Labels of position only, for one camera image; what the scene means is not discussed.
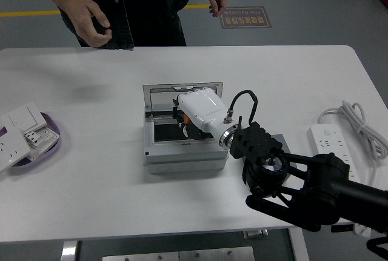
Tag grey metal table bracket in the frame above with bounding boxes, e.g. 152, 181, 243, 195
244, 229, 269, 240

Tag yellow floor line tape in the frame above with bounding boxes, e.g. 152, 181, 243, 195
0, 2, 211, 18

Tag person's right hand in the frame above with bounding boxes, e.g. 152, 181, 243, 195
64, 0, 112, 48

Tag white wall switch panel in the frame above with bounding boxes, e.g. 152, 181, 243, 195
0, 101, 49, 132

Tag white table leg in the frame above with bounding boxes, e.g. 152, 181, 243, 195
287, 228, 310, 261
60, 240, 82, 261

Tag white power cord with plug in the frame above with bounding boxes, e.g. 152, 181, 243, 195
316, 100, 388, 236

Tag brown floor sign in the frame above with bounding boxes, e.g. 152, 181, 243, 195
219, 5, 273, 30

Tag white terminal block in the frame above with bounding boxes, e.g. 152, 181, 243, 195
23, 130, 43, 147

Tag person's torso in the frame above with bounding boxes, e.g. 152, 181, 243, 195
7, 0, 190, 50

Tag purple tray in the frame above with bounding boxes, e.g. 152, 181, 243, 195
5, 111, 61, 170

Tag grey enclosure box clear flap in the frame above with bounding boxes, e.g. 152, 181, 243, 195
141, 82, 229, 174

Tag white power strip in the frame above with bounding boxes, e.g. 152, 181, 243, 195
307, 123, 361, 183

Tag white perforated panel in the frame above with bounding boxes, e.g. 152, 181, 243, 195
28, 127, 60, 160

